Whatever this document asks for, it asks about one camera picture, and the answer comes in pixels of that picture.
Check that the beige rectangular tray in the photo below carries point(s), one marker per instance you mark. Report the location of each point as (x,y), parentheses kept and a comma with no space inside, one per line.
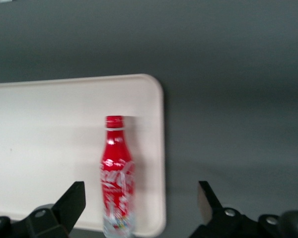
(52,148)

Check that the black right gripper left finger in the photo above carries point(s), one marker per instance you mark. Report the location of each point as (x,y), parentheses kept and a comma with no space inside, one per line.
(69,205)

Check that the red coke bottle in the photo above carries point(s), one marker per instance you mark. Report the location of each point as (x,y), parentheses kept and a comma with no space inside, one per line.
(118,173)

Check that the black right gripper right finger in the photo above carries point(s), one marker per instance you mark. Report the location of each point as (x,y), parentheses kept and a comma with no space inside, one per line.
(208,205)

